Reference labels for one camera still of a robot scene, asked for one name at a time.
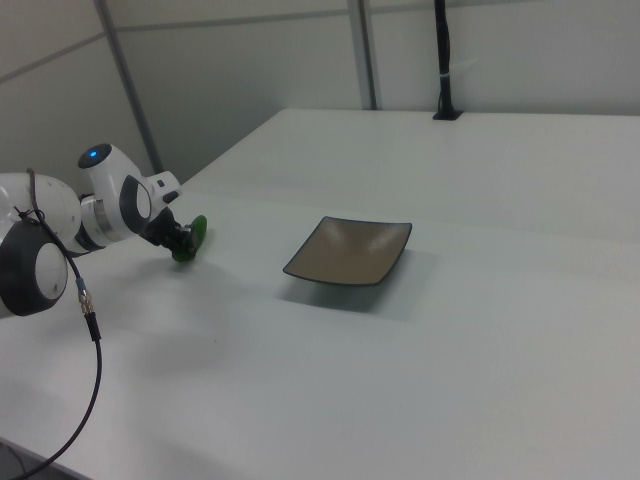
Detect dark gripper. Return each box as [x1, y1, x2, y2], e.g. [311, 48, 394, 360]
[145, 209, 197, 257]

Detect green cucumber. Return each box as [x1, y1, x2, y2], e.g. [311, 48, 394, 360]
[170, 214, 211, 264]

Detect square beige ceramic plate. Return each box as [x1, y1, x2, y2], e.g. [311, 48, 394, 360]
[282, 215, 414, 289]

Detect black pole with white band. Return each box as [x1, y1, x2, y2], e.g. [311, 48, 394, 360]
[432, 0, 464, 121]

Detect black cable with metal connector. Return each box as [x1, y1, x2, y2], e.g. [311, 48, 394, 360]
[0, 168, 105, 480]

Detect grey partition post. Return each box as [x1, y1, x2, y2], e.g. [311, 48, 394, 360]
[347, 0, 377, 110]

